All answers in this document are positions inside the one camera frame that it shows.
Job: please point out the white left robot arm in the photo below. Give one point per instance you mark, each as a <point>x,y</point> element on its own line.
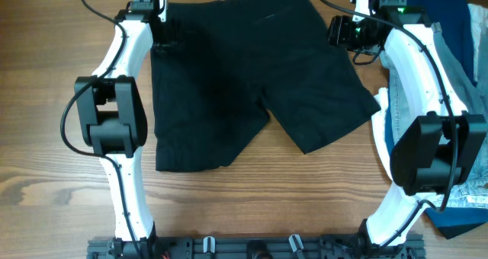
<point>114,124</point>

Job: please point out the black metal base rail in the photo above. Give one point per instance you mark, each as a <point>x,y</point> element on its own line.
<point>294,246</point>

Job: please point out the black shorts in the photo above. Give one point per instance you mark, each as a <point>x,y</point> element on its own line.
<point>239,63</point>

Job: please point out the dark blue garment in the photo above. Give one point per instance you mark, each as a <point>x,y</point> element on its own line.
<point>463,45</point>

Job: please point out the white garment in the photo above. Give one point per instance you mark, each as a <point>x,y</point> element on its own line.
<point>443,141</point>

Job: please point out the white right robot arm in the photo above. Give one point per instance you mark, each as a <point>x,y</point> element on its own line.
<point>389,225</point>

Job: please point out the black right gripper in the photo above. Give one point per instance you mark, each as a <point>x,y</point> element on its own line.
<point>341,32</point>

